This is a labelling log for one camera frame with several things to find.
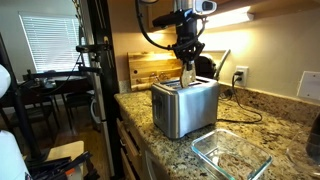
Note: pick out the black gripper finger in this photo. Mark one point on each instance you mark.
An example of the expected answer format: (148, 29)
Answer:
(196, 53)
(181, 53)

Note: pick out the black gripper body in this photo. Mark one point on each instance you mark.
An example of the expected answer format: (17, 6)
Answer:
(186, 31)

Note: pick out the brown bread slice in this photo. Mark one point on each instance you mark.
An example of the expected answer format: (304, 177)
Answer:
(187, 78)

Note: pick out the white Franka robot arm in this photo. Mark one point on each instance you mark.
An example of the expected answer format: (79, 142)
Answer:
(10, 156)

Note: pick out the stainless steel two-slot toaster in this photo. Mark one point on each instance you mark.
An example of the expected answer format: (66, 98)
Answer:
(190, 106)

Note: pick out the black panini grill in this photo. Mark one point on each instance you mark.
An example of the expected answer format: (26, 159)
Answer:
(206, 66)

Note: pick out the wooden cutting board with hole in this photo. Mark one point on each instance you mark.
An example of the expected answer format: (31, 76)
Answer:
(150, 61)

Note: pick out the small wooden cutting board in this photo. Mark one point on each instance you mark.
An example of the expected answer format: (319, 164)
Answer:
(156, 81)

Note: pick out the bright fluorescent light strip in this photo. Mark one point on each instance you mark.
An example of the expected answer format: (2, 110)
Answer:
(233, 16)

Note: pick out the clear glass baking dish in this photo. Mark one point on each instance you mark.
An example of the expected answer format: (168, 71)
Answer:
(240, 143)

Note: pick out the wooden drawer cabinet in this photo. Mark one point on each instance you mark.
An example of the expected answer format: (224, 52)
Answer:
(128, 143)

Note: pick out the dark dining chair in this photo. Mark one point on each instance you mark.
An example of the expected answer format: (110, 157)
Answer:
(78, 100)
(41, 111)

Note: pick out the dark dining table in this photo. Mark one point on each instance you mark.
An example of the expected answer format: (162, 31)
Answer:
(66, 86)

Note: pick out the white window blinds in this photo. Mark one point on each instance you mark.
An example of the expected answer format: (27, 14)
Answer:
(50, 43)

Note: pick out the clear measuring cup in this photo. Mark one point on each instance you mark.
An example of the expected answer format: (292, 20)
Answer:
(298, 156)

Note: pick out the black bottle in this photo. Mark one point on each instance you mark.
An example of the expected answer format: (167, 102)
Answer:
(314, 140)

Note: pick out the light wooden stool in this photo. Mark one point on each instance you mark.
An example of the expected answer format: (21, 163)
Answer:
(65, 150)

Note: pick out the black clamp tools pile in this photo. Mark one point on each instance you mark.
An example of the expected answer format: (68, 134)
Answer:
(56, 168)

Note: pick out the black diagonal stand bar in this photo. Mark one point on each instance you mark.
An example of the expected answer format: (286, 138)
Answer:
(20, 110)

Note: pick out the white wall outlet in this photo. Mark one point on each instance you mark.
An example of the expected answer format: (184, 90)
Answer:
(245, 81)

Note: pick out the black vertical post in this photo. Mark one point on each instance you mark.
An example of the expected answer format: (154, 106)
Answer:
(106, 86)

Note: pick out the black stereo camera bar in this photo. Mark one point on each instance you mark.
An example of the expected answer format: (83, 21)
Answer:
(91, 48)

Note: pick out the white blank wall plate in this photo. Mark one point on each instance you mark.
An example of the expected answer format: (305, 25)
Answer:
(310, 86)

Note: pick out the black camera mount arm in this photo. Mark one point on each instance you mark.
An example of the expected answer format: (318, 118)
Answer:
(60, 74)

